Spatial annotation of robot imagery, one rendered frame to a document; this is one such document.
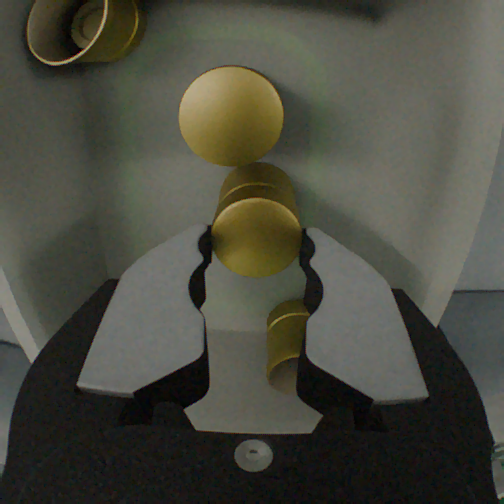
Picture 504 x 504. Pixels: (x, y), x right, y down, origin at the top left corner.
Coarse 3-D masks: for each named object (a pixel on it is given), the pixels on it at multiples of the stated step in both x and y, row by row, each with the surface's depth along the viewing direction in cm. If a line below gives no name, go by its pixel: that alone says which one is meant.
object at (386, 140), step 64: (0, 0) 6; (192, 0) 11; (256, 0) 11; (320, 0) 11; (384, 0) 9; (448, 0) 6; (0, 64) 7; (128, 64) 12; (192, 64) 12; (256, 64) 12; (320, 64) 12; (384, 64) 11; (448, 64) 7; (0, 128) 8; (64, 128) 12; (128, 128) 14; (320, 128) 14; (384, 128) 12; (448, 128) 8; (0, 192) 9; (64, 192) 13; (128, 192) 15; (192, 192) 15; (320, 192) 15; (384, 192) 13; (448, 192) 8; (0, 256) 9; (64, 256) 14; (128, 256) 17; (384, 256) 13; (448, 256) 9; (64, 320) 14; (256, 320) 19; (256, 384) 17
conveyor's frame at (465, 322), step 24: (456, 312) 18; (480, 312) 18; (456, 336) 16; (480, 336) 16; (0, 360) 23; (24, 360) 24; (480, 360) 14; (0, 384) 21; (480, 384) 13; (0, 408) 19; (0, 432) 17; (0, 456) 15
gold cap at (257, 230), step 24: (240, 168) 14; (264, 168) 14; (240, 192) 11; (264, 192) 11; (288, 192) 13; (216, 216) 11; (240, 216) 11; (264, 216) 11; (288, 216) 11; (216, 240) 12; (240, 240) 12; (264, 240) 12; (288, 240) 12; (240, 264) 12; (264, 264) 12; (288, 264) 12
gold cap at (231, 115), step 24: (216, 72) 9; (240, 72) 9; (192, 96) 9; (216, 96) 9; (240, 96) 9; (264, 96) 9; (192, 120) 10; (216, 120) 10; (240, 120) 10; (264, 120) 10; (192, 144) 10; (216, 144) 10; (240, 144) 10; (264, 144) 10
